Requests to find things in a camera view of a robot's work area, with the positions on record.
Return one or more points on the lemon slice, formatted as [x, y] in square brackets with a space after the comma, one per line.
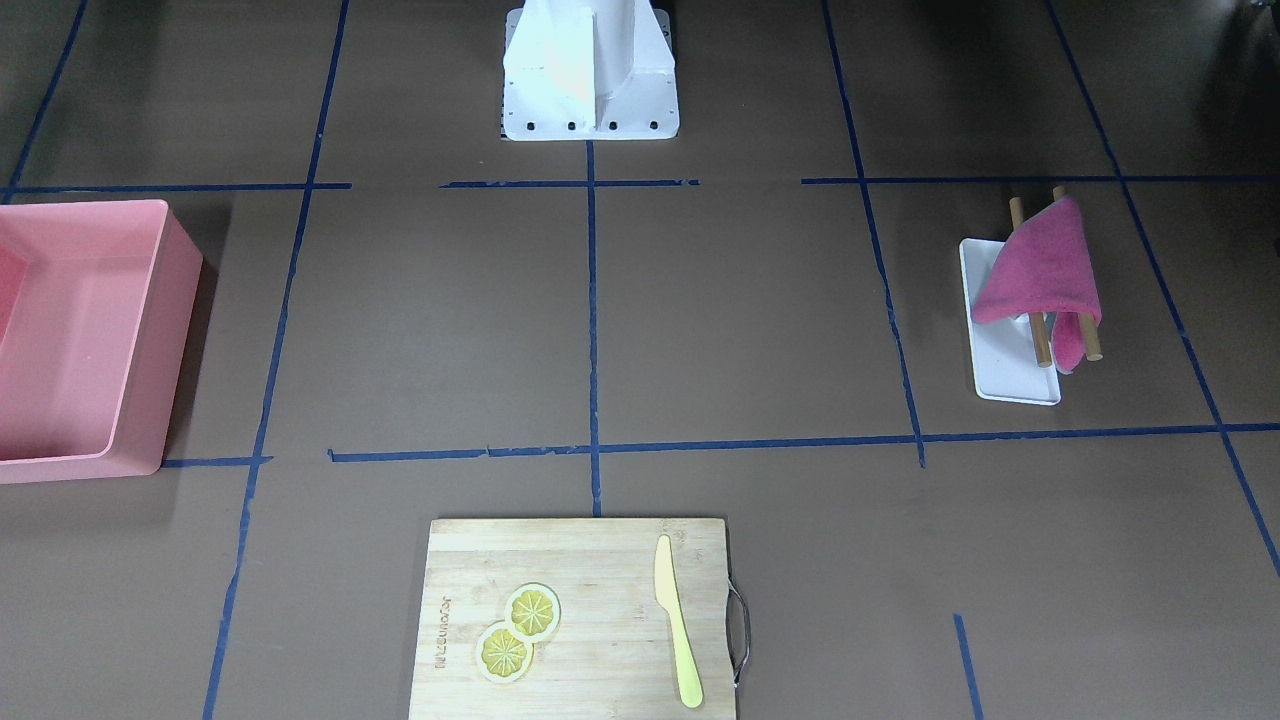
[502, 656]
[533, 612]

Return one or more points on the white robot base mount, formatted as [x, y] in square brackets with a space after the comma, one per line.
[589, 71]

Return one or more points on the bamboo cutting board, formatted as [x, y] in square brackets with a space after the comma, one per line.
[611, 656]

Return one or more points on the pink cleaning cloth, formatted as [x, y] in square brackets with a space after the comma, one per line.
[1045, 267]

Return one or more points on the yellow plastic knife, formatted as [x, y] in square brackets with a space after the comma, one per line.
[666, 593]

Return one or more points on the white towel rack tray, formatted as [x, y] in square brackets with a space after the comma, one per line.
[1004, 362]

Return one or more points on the metal cutting board handle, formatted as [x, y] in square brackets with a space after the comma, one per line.
[740, 640]

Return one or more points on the pink plastic bin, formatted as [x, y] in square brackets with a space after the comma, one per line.
[97, 298]

